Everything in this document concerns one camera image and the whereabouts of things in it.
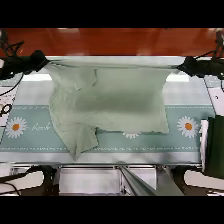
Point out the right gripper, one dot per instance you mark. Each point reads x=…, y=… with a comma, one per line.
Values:
x=190, y=67

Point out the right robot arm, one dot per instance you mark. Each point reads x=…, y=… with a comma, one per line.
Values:
x=213, y=68

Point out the dark green garment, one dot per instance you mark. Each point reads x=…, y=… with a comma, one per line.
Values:
x=215, y=146

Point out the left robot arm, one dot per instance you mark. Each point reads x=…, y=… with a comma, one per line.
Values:
x=13, y=65

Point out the pale green T-shirt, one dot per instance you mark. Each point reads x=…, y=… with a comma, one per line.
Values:
x=110, y=100

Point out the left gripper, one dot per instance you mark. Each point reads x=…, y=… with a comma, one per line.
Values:
x=39, y=60

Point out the silver frame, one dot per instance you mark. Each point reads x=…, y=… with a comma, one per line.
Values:
x=140, y=181

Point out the white printed garment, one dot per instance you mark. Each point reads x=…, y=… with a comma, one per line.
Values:
x=6, y=106

